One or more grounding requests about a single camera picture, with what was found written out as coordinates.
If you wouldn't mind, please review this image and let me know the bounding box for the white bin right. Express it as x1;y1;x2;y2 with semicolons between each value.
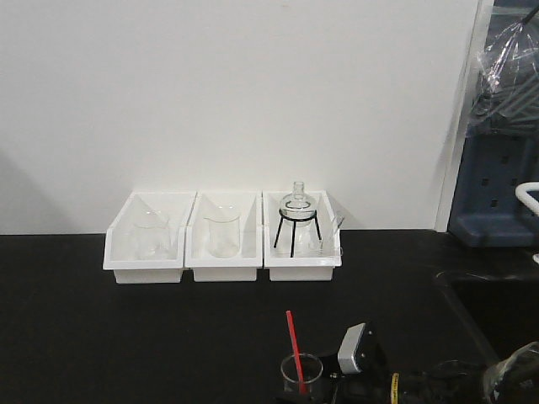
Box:
262;190;342;282

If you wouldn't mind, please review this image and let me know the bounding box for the white bin left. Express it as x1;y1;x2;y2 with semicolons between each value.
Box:
103;191;197;284

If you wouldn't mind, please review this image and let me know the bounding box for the glass beaker in bin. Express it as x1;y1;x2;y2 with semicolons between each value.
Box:
204;205;241;258
130;210;171;260

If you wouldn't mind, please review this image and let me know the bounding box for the glass beaker in left bin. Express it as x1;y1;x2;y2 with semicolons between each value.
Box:
130;210;171;260

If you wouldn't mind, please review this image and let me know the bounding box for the round glass flask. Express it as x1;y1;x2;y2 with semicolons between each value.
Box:
280;181;317;220

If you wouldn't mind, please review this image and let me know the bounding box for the white bin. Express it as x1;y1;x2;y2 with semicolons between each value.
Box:
262;190;342;282
184;191;263;283
103;191;197;284

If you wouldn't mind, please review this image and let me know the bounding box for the glass beaker in middle bin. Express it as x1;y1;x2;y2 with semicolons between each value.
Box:
204;205;241;258

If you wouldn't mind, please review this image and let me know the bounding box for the blue pegboard drying rack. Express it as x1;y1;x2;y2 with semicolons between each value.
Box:
448;1;538;247

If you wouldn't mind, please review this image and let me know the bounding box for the clear glass beaker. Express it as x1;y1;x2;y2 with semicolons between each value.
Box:
280;353;323;402

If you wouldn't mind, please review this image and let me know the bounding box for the black sink basin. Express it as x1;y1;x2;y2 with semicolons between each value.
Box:
434;271;538;364

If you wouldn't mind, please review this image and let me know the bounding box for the black wire tripod stand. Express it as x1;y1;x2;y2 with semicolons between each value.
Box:
273;208;323;258

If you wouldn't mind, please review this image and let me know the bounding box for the red stirring rod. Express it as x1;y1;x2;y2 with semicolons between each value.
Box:
286;310;307;395

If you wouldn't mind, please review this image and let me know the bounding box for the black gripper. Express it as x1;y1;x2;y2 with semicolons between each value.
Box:
273;322;422;404

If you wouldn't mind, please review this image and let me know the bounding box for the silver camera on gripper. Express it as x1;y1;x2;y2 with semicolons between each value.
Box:
337;322;366;375

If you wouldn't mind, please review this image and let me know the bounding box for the white bin middle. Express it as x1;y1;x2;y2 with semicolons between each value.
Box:
184;191;263;283

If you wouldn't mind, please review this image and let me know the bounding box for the clear plastic bag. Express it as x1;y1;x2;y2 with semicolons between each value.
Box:
469;3;538;136

